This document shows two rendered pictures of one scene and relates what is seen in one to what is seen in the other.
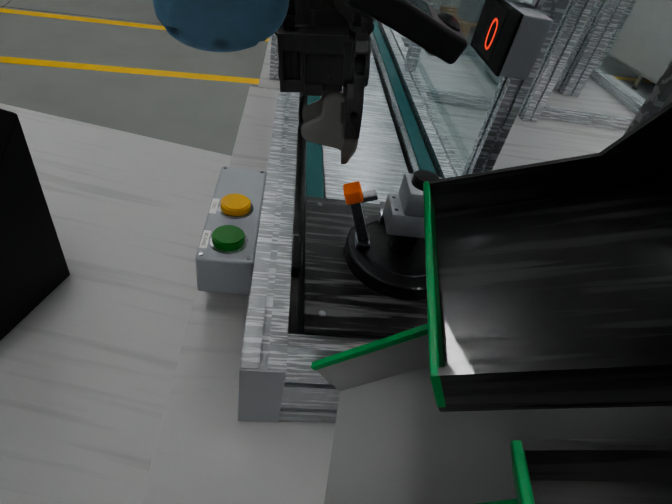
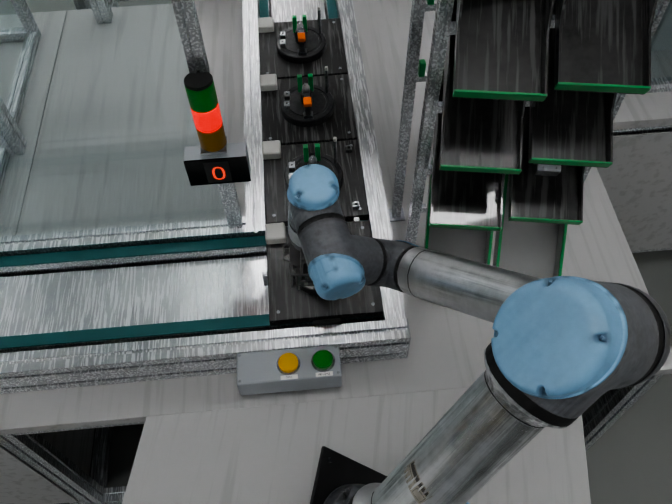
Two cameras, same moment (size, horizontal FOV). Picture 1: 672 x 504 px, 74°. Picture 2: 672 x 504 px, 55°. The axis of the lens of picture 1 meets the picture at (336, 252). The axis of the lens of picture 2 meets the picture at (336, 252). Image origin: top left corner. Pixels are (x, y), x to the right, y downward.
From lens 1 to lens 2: 112 cm
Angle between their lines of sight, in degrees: 54
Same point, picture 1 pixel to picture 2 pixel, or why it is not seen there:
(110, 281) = not seen: hidden behind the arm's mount
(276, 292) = (359, 329)
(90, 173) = not seen: outside the picture
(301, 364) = (401, 312)
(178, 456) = (429, 379)
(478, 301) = (471, 218)
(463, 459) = (464, 241)
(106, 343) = (374, 437)
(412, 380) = not seen: hidden behind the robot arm
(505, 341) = (484, 215)
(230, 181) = (257, 373)
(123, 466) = (438, 401)
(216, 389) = (392, 371)
